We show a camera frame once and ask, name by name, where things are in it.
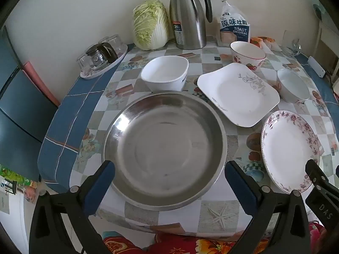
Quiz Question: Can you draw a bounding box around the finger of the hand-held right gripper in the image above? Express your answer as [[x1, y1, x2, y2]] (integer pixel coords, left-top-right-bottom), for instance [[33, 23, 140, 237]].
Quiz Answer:
[[305, 159, 339, 202]]

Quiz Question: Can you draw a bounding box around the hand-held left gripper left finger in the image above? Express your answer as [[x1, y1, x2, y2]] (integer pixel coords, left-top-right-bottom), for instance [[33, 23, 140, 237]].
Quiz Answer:
[[29, 160, 116, 254]]

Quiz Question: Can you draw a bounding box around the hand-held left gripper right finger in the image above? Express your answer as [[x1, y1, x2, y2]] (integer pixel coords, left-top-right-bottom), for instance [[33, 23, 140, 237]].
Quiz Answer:
[[225, 160, 310, 254]]

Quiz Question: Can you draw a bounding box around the pink floral round plate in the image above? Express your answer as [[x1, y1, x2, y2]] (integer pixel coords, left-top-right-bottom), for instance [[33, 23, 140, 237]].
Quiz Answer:
[[261, 110, 321, 193]]

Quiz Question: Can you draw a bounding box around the stainless steel basin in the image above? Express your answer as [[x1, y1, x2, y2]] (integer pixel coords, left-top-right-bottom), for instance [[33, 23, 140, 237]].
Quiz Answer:
[[102, 91, 228, 211]]

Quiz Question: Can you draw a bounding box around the plain white round bowl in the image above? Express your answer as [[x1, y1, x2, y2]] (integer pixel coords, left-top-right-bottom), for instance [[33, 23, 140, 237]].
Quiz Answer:
[[277, 69, 310, 104]]

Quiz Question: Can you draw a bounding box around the white square plate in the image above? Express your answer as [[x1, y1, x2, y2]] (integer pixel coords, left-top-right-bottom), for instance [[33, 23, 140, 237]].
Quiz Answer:
[[197, 63, 281, 127]]

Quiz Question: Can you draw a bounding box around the white square bowl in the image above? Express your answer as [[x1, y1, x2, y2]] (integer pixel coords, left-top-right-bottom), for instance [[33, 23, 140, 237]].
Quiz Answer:
[[140, 55, 189, 92]]

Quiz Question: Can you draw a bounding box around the strawberry print bowl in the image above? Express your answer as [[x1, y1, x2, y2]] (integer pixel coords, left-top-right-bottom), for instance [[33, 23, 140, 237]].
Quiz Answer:
[[230, 41, 266, 70]]

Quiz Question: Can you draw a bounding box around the red floral clothing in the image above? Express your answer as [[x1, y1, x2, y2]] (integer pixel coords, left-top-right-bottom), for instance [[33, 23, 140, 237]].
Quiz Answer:
[[102, 221, 329, 254]]

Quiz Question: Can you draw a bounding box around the green printed packet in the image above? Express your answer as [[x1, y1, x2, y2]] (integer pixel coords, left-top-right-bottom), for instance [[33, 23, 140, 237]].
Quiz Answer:
[[0, 165, 30, 189]]

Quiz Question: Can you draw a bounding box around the white power strip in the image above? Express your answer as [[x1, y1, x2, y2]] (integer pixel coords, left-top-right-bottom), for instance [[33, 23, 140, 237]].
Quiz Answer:
[[307, 56, 326, 78]]

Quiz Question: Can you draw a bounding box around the white oval tray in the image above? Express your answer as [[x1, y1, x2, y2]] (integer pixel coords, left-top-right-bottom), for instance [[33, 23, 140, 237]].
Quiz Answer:
[[79, 44, 128, 80]]

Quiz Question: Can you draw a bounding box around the pink board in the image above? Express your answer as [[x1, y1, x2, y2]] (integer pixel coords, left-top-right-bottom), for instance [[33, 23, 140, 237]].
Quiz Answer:
[[22, 61, 61, 108]]

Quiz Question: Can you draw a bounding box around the small glass cup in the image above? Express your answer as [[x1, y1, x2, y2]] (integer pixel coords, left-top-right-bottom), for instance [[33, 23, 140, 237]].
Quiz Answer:
[[108, 34, 125, 54], [77, 54, 92, 72]]

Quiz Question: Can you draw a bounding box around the glass pitcher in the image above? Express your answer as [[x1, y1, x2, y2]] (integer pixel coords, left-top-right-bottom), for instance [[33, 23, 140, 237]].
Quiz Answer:
[[290, 39, 303, 56]]

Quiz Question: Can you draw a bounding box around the white wooden cabinet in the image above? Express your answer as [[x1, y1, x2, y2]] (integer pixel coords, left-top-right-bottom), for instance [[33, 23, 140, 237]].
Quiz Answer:
[[316, 20, 339, 70]]

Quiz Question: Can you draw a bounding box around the glass teapot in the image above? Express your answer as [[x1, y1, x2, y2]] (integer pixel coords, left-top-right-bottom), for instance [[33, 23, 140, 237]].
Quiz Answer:
[[86, 42, 118, 66]]

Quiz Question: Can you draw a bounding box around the tall drinking glass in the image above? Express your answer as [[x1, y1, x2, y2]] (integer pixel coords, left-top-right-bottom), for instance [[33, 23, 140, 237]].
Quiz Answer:
[[282, 30, 294, 52]]

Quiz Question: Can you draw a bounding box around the clear orange snack packet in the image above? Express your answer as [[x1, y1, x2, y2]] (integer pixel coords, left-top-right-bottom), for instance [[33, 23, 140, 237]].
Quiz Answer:
[[262, 36, 282, 51]]

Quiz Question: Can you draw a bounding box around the teal cloth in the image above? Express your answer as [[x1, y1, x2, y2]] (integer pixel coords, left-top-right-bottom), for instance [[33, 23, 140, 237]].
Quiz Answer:
[[313, 3, 328, 19]]

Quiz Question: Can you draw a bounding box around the toast bread bag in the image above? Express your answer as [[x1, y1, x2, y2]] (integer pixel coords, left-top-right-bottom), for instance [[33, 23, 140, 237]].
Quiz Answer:
[[209, 0, 252, 47]]

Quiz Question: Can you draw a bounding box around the napa cabbage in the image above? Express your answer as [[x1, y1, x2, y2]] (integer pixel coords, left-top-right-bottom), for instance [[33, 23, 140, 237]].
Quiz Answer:
[[132, 0, 170, 51]]

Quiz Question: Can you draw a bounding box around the stainless steel thermos jug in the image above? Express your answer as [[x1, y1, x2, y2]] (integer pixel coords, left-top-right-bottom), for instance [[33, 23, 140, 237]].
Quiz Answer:
[[169, 0, 213, 50]]

